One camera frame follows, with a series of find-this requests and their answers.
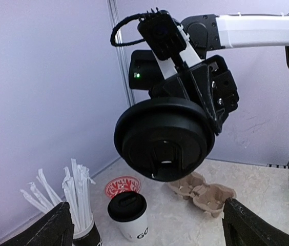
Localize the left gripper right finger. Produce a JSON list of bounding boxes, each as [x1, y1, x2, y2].
[[222, 198, 289, 246]]

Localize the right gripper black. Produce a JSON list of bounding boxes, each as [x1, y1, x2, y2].
[[149, 55, 239, 135]]

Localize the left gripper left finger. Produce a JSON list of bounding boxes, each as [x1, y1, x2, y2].
[[1, 201, 73, 246]]

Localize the white paper cup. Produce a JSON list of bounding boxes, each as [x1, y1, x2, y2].
[[107, 191, 149, 242]]

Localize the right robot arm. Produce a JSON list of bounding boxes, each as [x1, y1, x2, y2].
[[129, 11, 289, 245]]

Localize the black cup with straws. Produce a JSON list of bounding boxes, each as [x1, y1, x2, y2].
[[72, 212, 102, 246]]

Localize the brown cardboard cup carrier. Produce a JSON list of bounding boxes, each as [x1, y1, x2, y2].
[[167, 172, 237, 218]]

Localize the white wrapped straws bundle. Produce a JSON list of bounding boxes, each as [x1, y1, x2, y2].
[[20, 158, 96, 235]]

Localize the red patterned white bowl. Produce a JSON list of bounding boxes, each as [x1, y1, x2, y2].
[[105, 176, 141, 199]]

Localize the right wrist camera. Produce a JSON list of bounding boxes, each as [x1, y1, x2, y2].
[[136, 10, 191, 80]]

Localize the right aluminium frame post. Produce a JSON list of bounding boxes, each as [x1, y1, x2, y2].
[[107, 0, 136, 107]]

